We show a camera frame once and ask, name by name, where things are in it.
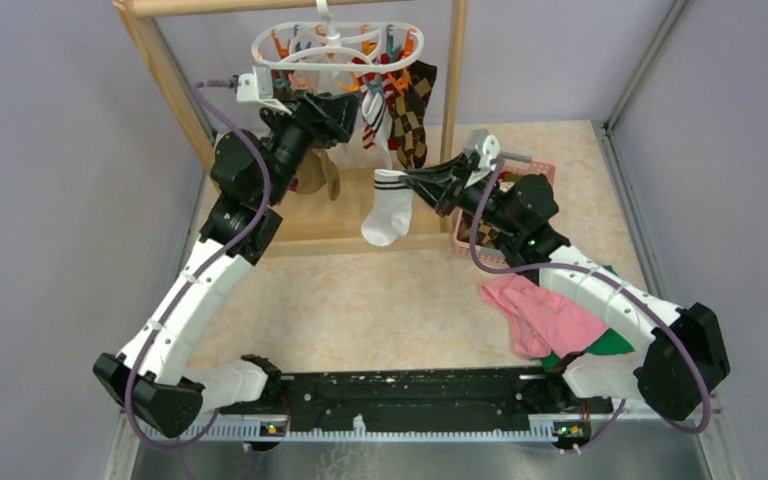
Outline white sock black stripes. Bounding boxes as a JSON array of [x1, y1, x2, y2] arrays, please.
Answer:
[[361, 91, 393, 169]]

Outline pink cloth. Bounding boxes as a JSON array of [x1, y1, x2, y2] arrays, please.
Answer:
[[478, 274, 609, 358]]

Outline wooden drying rack frame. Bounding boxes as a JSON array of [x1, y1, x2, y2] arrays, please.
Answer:
[[113, 1, 469, 258]]

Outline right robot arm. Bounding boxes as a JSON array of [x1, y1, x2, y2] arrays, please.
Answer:
[[397, 154, 731, 433]]

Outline pink laundry basket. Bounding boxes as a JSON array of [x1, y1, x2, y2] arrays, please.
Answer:
[[452, 155, 556, 268]]

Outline tan hanging sock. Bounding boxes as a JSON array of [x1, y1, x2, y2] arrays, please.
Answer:
[[293, 148, 341, 201]]

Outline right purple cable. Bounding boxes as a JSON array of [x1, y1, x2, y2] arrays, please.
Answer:
[[468, 157, 713, 455]]

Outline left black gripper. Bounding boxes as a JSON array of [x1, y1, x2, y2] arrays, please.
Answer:
[[257, 88, 362, 206]]

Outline brown argyle socks in basket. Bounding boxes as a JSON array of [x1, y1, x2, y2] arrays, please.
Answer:
[[456, 222, 500, 249]]

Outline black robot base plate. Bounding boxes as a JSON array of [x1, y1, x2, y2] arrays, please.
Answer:
[[220, 367, 614, 433]]

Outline purple cable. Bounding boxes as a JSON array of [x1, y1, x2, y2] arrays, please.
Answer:
[[122, 79, 274, 480], [468, 157, 713, 455]]

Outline green cloth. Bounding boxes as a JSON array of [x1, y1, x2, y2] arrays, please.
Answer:
[[531, 286, 634, 370]]

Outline brown argyle sock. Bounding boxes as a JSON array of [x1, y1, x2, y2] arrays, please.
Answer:
[[389, 60, 437, 170]]

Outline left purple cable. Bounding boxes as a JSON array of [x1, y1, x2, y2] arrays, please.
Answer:
[[122, 79, 274, 480]]

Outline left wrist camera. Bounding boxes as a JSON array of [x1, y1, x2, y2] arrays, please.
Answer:
[[235, 64, 292, 114]]

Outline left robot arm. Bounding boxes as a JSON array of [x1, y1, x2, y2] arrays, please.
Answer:
[[93, 92, 362, 439]]

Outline red white striped sock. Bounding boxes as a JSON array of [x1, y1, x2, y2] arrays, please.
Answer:
[[350, 56, 395, 150]]

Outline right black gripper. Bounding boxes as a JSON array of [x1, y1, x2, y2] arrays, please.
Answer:
[[400, 153, 523, 237]]

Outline white round clip hanger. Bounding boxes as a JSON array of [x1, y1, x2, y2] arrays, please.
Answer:
[[251, 1, 426, 91]]

